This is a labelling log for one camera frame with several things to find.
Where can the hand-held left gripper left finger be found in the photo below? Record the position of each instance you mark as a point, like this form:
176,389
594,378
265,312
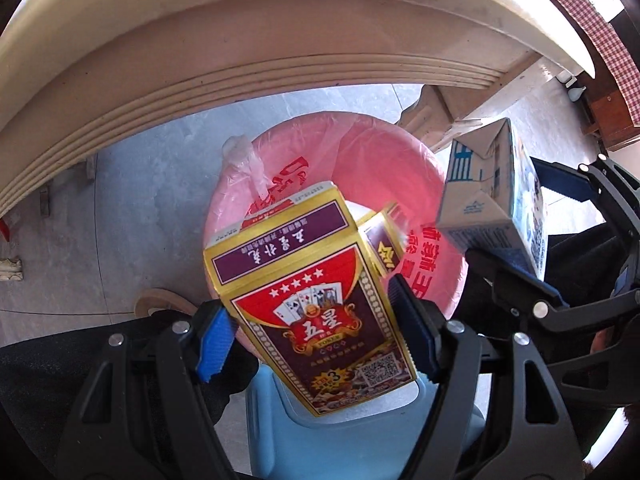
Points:
216,342

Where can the pink lined trash bin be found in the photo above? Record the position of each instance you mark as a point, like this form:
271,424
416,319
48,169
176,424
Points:
380,160

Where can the person's right forearm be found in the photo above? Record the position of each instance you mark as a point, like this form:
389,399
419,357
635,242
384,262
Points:
631,417

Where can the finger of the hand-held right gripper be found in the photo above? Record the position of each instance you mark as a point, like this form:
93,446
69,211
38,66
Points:
567,182
520,285

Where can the red checkered tablecloth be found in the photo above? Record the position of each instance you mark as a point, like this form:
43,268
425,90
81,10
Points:
607,40

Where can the blue white milk carton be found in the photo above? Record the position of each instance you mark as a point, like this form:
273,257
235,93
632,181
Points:
492,210

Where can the red playing card box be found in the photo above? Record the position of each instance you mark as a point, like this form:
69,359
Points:
320,320

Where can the white bottle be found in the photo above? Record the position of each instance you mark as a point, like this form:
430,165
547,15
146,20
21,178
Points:
576,94

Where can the cream wooden coffee table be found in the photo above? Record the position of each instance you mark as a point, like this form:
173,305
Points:
250,50

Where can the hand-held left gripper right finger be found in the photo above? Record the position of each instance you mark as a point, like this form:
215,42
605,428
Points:
416,327

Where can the beige slipper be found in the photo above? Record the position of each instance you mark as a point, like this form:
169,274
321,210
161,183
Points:
162,302

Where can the blue plastic stool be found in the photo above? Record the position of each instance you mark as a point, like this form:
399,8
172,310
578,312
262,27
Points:
350,440

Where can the brown wooden cabinet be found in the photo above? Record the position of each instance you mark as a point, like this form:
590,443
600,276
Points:
615,110

